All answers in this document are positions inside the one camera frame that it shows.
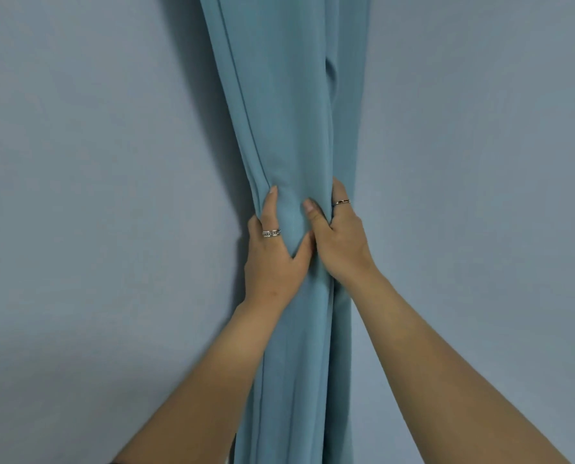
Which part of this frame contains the person's right hand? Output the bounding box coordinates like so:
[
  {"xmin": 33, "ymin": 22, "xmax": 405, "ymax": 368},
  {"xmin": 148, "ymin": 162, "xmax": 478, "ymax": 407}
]
[{"xmin": 302, "ymin": 177, "xmax": 383, "ymax": 288}]

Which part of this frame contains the person's left hand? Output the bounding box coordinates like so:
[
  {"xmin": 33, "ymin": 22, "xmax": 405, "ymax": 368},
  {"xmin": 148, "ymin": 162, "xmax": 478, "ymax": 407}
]
[{"xmin": 243, "ymin": 184, "xmax": 317, "ymax": 313}]

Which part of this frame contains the blue curtain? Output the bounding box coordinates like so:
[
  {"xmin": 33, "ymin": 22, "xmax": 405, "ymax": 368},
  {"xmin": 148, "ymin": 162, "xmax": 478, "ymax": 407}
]
[{"xmin": 198, "ymin": 0, "xmax": 367, "ymax": 464}]

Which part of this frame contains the person's right forearm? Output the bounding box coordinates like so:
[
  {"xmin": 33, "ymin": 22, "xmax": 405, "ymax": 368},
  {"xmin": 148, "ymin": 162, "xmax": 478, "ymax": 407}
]
[{"xmin": 338, "ymin": 269, "xmax": 572, "ymax": 464}]

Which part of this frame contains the person's left forearm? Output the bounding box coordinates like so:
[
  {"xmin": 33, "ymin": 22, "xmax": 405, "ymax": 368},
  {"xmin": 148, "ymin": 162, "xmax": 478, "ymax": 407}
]
[{"xmin": 111, "ymin": 294, "xmax": 296, "ymax": 464}]

